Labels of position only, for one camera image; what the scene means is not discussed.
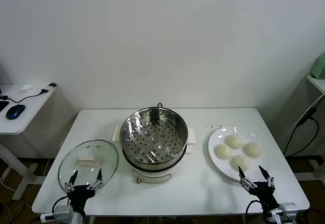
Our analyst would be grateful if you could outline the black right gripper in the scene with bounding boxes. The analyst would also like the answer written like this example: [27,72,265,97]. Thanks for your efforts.
[237,165,280,211]

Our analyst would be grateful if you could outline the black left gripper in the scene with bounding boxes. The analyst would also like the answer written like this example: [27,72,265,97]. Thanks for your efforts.
[64,168,105,212]

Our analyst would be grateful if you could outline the white steamed baozi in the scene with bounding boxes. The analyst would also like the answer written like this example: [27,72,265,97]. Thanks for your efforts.
[215,144,234,160]
[225,135,244,149]
[231,154,252,173]
[243,142,263,158]

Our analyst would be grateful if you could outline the round glass pot lid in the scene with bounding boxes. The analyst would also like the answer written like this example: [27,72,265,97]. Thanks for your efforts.
[57,139,119,193]

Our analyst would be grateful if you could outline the stainless steel steamer pot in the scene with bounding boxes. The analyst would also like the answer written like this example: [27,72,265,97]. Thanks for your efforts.
[112,126,198,184]

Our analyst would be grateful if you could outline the perforated steel steamer basket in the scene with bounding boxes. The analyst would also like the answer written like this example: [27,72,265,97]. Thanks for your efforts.
[119,107,189,171]

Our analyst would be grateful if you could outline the large white plate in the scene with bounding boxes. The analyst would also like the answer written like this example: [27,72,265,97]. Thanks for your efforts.
[208,126,271,183]

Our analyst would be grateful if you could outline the white side desk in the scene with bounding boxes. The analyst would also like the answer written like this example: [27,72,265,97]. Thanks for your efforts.
[0,83,58,201]

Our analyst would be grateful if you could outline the blue computer mouse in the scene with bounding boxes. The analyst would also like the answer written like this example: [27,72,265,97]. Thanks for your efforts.
[6,104,26,120]

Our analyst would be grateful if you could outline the white shelf desk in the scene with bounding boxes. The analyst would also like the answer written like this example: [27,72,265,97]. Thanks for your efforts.
[285,73,325,181]

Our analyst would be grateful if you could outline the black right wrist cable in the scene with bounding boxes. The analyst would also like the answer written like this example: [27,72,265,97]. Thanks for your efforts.
[246,200,262,222]

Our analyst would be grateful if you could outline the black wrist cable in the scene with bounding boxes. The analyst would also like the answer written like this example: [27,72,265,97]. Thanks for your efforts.
[51,196,70,216]
[246,200,262,222]

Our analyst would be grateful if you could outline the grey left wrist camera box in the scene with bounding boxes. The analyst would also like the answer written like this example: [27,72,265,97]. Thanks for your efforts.
[40,205,74,224]

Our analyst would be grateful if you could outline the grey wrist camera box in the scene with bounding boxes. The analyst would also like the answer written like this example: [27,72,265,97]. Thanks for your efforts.
[40,205,74,224]
[269,202,298,224]

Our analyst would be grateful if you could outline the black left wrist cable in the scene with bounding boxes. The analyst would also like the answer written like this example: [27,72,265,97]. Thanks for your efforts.
[51,196,70,216]

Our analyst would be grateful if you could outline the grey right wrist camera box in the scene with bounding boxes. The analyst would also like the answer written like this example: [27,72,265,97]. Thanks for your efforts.
[269,202,298,224]

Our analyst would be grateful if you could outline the black cable with power brick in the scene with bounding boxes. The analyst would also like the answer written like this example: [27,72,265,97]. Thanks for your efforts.
[283,106,320,157]

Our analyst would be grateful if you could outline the black cable with adapter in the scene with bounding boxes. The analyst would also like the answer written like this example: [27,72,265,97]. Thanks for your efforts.
[0,82,57,103]

